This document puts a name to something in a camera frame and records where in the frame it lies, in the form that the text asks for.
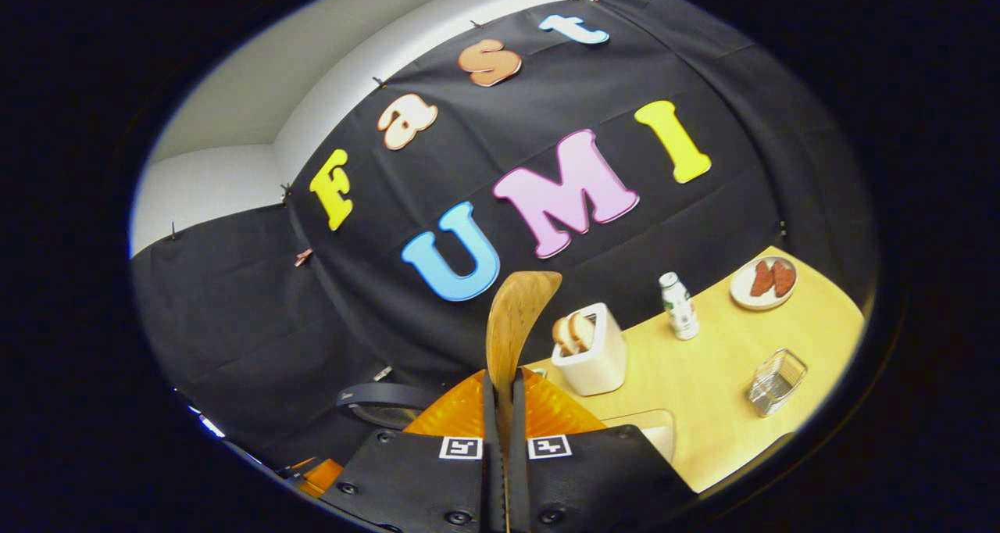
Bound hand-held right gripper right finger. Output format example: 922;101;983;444
508;367;698;533

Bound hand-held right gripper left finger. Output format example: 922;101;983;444
319;369;507;533

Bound black rice cooker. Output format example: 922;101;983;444
336;381;446;432

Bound clear rice container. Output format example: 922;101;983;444
602;409;677;465

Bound wooden spoon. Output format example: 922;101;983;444
485;270;563;440

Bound wire chopstick holder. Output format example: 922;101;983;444
746;349;809;417

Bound white toaster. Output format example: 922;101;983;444
551;302;628;397

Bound white milk bottle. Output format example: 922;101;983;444
659;272;700;341

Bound white plate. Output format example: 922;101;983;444
730;256;798;311

